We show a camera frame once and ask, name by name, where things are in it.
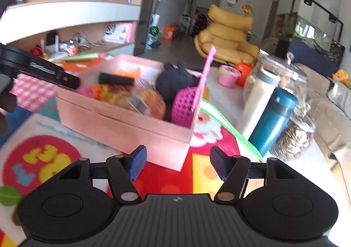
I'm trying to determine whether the black aquarium light bar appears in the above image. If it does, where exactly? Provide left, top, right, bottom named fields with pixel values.
left=293, top=0, right=344, bottom=26

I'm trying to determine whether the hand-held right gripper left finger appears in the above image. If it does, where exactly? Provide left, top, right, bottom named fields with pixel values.
left=63, top=145, right=147, bottom=204

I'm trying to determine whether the glass jar of seeds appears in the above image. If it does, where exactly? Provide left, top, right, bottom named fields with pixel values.
left=270, top=104, right=317, bottom=162

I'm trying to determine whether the white television cabinet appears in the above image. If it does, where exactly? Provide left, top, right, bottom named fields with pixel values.
left=0, top=0, right=143, bottom=61

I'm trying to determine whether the yellow duck plush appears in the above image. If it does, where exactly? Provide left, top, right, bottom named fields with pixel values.
left=332, top=69, right=351, bottom=85

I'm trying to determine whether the orange round container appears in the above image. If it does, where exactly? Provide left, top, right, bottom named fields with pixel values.
left=236, top=63, right=253, bottom=87

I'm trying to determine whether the dark grey plush toy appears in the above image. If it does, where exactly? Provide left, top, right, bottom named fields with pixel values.
left=155, top=60, right=199, bottom=105

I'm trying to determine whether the dark dotted blanket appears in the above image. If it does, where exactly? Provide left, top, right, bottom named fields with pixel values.
left=192, top=14, right=209, bottom=37

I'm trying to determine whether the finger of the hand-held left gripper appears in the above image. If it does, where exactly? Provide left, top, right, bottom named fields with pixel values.
left=17, top=62, right=81, bottom=90

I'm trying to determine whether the white parcel box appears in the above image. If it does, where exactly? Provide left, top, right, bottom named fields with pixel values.
left=104, top=22, right=136, bottom=44

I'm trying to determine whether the white stool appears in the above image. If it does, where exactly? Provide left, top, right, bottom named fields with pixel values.
left=179, top=15, right=192, bottom=36

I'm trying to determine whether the glass fish tank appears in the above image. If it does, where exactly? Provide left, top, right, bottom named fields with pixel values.
left=292, top=14, right=345, bottom=68

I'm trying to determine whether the orange cardboard box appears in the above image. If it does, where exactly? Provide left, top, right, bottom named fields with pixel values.
left=163, top=26, right=176, bottom=40

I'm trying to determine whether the pink and teal squishy toy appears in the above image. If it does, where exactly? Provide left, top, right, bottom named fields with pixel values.
left=78, top=85, right=95, bottom=98

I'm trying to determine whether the pink plastic strainer scoop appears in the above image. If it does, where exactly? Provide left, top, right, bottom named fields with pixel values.
left=170, top=46, right=216, bottom=128

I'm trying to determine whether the white thermos bottle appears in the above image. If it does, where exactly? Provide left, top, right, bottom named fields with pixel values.
left=241, top=67, right=281, bottom=139

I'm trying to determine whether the grey sofa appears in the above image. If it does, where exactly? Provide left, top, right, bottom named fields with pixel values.
left=293, top=63, right=351, bottom=182

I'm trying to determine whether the pink cardboard box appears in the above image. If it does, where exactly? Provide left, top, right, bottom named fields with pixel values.
left=55, top=53, right=205, bottom=172

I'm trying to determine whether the person's left hand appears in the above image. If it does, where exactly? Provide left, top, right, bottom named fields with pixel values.
left=0, top=90, right=17, bottom=135

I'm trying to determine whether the black cylindrical object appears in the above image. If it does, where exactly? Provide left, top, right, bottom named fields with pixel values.
left=98, top=72, right=135, bottom=86

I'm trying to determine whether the teal thermos bottle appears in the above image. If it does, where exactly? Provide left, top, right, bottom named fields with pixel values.
left=248, top=87, right=298, bottom=157

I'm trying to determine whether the packaged round bread bun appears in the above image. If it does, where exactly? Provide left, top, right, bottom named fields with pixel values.
left=132, top=86, right=167, bottom=121

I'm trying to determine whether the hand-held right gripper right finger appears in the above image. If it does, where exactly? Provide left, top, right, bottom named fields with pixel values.
left=210, top=146, right=298, bottom=204

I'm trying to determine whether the yellow leather armchair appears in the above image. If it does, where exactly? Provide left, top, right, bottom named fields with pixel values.
left=194, top=4, right=260, bottom=65

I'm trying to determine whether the glass jar with domed lid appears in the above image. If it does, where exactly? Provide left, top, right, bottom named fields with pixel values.
left=243, top=49, right=309, bottom=110

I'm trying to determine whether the pink toy bucket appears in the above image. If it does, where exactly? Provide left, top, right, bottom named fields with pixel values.
left=218, top=65, right=242, bottom=88

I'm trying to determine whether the colourful cartoon play mat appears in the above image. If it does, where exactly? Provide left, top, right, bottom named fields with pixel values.
left=0, top=52, right=264, bottom=247

